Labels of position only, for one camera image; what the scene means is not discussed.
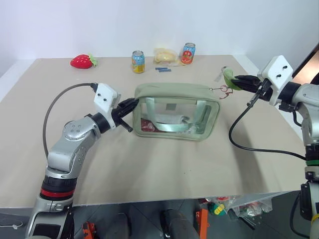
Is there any yellow orange drink can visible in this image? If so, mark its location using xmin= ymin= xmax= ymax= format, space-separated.
xmin=131 ymin=50 xmax=146 ymax=74

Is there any red keychain cord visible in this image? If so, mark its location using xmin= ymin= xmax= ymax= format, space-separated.
xmin=210 ymin=84 xmax=234 ymax=101

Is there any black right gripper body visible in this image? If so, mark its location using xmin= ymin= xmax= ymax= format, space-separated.
xmin=256 ymin=78 xmax=273 ymax=101

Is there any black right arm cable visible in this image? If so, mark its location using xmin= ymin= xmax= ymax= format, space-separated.
xmin=228 ymin=91 xmax=308 ymax=161

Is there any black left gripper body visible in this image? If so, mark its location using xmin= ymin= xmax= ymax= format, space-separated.
xmin=111 ymin=101 xmax=128 ymax=125

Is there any red tomato drink can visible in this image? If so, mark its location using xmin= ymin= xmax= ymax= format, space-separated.
xmin=180 ymin=42 xmax=196 ymax=65

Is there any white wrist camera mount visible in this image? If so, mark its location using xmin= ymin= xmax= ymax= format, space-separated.
xmin=257 ymin=55 xmax=294 ymax=106
xmin=93 ymin=83 xmax=122 ymax=130

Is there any green yellow red toy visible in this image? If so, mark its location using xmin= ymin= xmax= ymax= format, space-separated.
xmin=207 ymin=196 xmax=230 ymax=215

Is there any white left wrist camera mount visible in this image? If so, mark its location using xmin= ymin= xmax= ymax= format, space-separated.
xmin=93 ymin=83 xmax=122 ymax=130

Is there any dark rounded shape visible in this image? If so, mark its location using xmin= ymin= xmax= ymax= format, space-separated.
xmin=159 ymin=208 xmax=200 ymax=239

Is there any grey left arm cable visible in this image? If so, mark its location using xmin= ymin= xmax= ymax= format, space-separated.
xmin=42 ymin=82 xmax=100 ymax=160

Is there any green pouch with clear window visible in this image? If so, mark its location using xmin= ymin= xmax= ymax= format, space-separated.
xmin=132 ymin=83 xmax=221 ymax=142

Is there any metal ruler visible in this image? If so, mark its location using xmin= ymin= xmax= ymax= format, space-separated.
xmin=214 ymin=65 xmax=229 ymax=83

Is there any orange clamp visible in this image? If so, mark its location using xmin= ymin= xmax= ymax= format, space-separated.
xmin=195 ymin=208 xmax=210 ymax=235
xmin=82 ymin=221 xmax=97 ymax=239

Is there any clear plastic packet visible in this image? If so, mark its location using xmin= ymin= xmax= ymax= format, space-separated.
xmin=155 ymin=113 xmax=185 ymax=125

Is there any red strawberry plush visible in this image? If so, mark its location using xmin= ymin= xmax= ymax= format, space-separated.
xmin=70 ymin=53 xmax=99 ymax=69

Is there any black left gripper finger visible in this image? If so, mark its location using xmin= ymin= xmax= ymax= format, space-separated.
xmin=119 ymin=98 xmax=140 ymax=116
xmin=119 ymin=117 xmax=133 ymax=133

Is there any clear bag of yellow food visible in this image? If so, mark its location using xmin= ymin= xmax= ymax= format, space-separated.
xmin=152 ymin=47 xmax=184 ymax=67

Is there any clear plastic bag of items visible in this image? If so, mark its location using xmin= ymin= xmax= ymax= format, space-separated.
xmin=225 ymin=192 xmax=285 ymax=224

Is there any red packet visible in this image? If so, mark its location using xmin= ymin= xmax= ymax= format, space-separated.
xmin=140 ymin=119 xmax=157 ymax=132

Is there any green plush keychain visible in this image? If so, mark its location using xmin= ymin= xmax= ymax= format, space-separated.
xmin=222 ymin=68 xmax=244 ymax=91

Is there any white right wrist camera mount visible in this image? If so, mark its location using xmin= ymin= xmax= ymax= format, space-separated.
xmin=257 ymin=55 xmax=294 ymax=106

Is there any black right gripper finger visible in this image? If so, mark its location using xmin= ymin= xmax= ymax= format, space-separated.
xmin=231 ymin=79 xmax=261 ymax=91
xmin=234 ymin=74 xmax=261 ymax=83

